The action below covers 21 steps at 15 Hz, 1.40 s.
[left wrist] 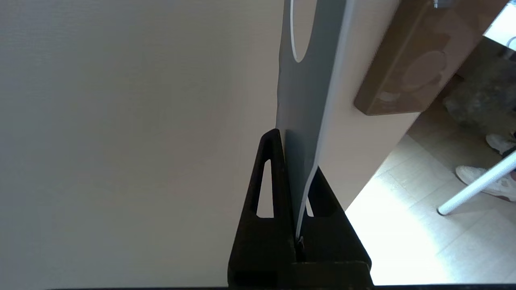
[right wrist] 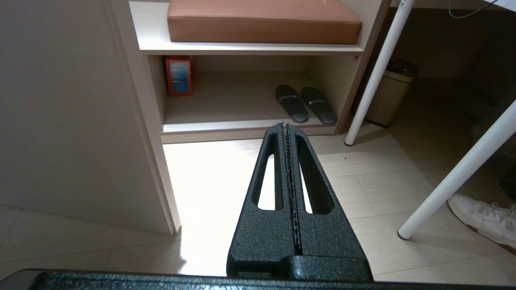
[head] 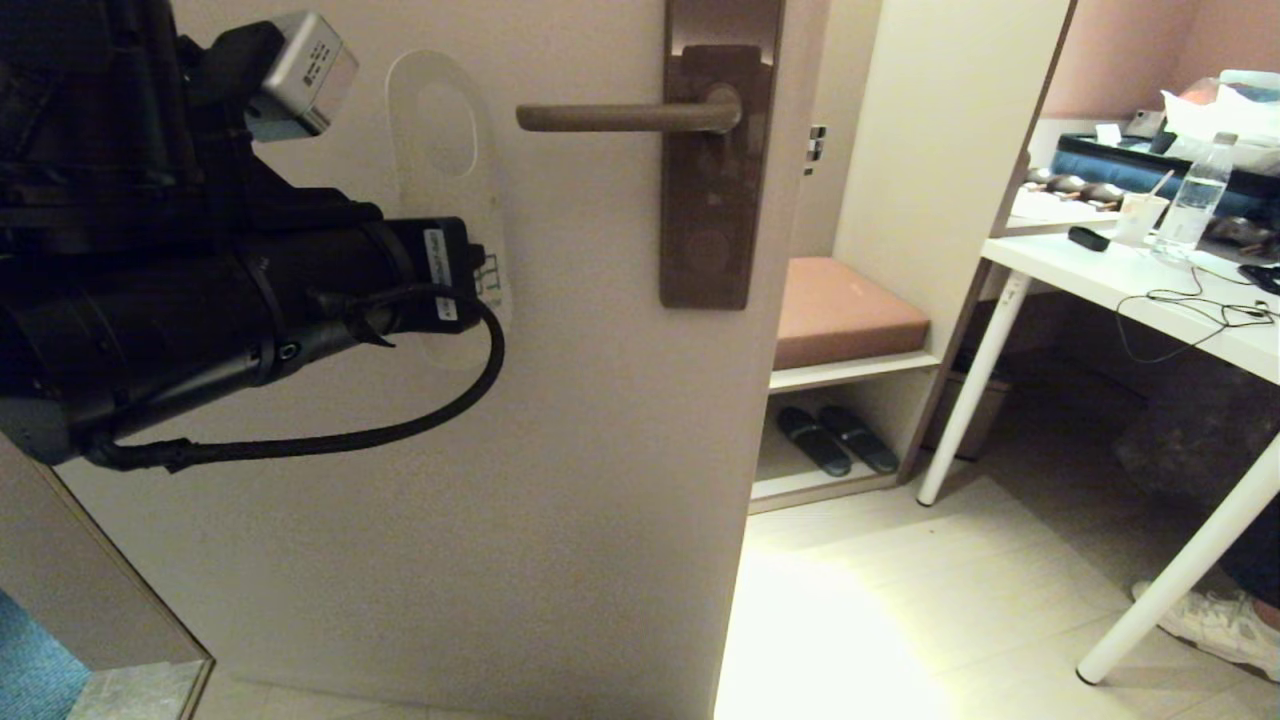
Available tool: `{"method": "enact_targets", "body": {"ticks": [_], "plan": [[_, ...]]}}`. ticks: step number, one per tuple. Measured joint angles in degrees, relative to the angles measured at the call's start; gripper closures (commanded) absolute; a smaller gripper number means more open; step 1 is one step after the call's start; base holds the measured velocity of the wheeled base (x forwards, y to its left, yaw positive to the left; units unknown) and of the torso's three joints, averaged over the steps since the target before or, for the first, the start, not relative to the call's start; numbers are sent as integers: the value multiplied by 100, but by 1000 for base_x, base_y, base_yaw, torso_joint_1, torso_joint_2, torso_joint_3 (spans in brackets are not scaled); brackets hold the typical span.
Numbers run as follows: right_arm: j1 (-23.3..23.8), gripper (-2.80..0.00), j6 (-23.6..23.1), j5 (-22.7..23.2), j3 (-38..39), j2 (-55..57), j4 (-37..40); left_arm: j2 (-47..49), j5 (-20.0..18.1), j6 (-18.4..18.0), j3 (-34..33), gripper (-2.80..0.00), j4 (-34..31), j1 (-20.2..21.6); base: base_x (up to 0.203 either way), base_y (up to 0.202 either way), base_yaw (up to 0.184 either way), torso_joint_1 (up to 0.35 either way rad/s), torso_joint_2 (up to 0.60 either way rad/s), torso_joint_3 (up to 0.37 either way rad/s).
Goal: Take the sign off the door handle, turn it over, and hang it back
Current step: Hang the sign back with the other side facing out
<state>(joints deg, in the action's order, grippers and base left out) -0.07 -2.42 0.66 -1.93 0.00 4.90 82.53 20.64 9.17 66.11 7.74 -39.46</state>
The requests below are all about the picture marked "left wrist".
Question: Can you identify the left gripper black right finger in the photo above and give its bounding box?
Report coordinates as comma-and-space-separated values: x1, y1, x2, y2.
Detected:
298, 166, 371, 264

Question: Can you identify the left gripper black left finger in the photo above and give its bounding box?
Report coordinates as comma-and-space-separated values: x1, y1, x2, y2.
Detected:
228, 129, 298, 272

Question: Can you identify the white door hanger sign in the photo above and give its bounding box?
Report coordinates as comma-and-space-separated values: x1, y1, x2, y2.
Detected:
276, 0, 355, 242

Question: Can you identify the beige wooden door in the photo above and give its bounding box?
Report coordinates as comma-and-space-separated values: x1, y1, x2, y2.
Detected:
0, 0, 512, 288

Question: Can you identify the bronze door lock plate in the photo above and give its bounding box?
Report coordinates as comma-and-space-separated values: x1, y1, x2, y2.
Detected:
354, 0, 509, 116

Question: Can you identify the white sneaker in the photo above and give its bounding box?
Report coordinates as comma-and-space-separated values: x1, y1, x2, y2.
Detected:
486, 133, 516, 155
456, 165, 516, 202

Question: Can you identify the white table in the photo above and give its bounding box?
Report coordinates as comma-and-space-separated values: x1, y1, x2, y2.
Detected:
437, 4, 516, 216

